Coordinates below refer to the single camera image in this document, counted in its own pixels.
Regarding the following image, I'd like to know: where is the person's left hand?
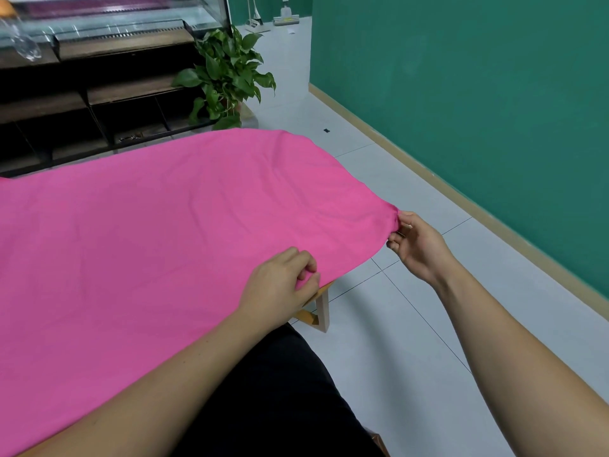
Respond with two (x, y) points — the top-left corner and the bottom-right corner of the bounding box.
(237, 246), (323, 332)

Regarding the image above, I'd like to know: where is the person's right hand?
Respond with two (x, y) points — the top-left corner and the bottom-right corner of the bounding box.
(385, 210), (459, 288)

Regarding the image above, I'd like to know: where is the pink towel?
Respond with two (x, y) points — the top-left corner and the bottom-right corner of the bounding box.
(0, 127), (402, 457)

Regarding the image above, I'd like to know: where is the person's left forearm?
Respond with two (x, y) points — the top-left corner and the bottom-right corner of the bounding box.
(19, 309), (274, 457)

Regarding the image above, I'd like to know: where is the person's right forearm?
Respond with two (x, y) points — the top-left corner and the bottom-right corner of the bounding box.
(433, 262), (609, 457)

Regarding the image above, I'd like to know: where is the wooden table leg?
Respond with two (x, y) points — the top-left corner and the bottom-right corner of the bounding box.
(293, 285), (332, 334)

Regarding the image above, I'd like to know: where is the green potted plant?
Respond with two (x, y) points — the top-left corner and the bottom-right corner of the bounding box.
(171, 27), (278, 131)

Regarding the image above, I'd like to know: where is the white mop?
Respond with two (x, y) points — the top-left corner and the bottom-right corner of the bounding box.
(273, 0), (302, 27)

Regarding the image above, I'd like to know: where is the dark wooden shelf cabinet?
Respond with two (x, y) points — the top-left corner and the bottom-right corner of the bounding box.
(0, 29), (258, 178)

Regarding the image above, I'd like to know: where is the glass display case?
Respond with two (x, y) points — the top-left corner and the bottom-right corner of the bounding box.
(0, 0), (233, 55)

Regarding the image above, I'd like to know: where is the clear bottle with orange label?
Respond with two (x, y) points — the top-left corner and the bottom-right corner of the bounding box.
(0, 0), (44, 63)

